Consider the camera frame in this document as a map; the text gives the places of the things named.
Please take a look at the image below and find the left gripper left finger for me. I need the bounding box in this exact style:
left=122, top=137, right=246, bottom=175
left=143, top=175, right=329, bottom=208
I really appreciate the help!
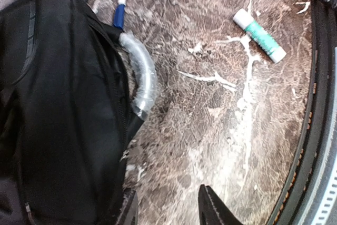
left=122, top=189, right=138, bottom=225

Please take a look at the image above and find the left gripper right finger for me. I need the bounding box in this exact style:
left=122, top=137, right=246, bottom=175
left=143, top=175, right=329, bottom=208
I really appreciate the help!
left=198, top=184, right=242, bottom=225

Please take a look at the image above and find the black student backpack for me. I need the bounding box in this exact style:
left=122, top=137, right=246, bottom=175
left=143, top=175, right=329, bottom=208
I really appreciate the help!
left=1, top=0, right=157, bottom=224

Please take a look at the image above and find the green white glue stick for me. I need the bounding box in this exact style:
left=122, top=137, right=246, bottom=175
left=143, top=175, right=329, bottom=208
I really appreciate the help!
left=233, top=9, right=286, bottom=63

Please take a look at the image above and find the blue capped white pen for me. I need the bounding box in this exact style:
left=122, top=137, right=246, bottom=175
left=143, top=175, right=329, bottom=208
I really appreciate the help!
left=113, top=0, right=126, bottom=30

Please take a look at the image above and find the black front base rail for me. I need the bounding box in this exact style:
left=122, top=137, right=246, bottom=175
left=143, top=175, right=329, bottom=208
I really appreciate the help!
left=268, top=0, right=336, bottom=224

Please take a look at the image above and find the white slotted cable duct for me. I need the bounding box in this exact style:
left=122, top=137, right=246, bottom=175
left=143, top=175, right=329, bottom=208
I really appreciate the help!
left=312, top=165, right=336, bottom=225

